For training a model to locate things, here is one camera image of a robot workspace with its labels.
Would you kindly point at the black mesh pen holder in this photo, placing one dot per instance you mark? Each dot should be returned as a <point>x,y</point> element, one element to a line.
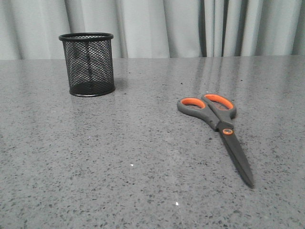
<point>88,58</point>

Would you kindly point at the grey curtain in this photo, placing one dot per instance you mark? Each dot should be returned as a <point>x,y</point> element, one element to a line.
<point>29,29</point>

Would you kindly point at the grey orange scissors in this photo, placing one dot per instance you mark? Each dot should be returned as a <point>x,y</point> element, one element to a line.
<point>218,112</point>

